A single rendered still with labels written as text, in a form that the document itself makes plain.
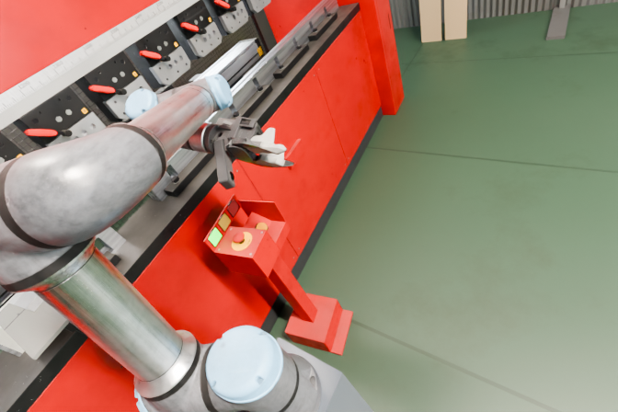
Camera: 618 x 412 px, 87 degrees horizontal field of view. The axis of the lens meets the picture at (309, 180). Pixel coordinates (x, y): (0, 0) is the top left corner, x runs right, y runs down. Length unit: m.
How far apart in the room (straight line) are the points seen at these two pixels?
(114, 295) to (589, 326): 1.59
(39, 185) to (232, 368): 0.40
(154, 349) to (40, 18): 0.88
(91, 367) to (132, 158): 0.88
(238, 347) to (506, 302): 1.29
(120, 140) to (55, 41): 0.74
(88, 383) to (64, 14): 1.03
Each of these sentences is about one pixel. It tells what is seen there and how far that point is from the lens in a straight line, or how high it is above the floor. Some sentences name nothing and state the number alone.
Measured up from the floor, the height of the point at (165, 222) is 0.87.
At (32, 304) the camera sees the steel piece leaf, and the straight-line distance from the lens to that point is 1.10.
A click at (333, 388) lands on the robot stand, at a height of 0.77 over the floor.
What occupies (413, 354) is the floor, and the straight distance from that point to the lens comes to 1.61.
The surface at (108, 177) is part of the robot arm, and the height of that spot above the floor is 1.37.
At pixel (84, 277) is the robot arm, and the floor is 1.25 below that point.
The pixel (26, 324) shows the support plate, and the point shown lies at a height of 1.00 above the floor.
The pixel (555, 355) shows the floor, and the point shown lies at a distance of 1.65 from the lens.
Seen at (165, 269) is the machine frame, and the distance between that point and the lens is 1.24.
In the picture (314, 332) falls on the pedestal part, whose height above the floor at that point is 0.12.
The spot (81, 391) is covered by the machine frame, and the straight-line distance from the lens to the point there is 1.26.
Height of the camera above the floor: 1.52
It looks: 40 degrees down
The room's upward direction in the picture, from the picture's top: 25 degrees counter-clockwise
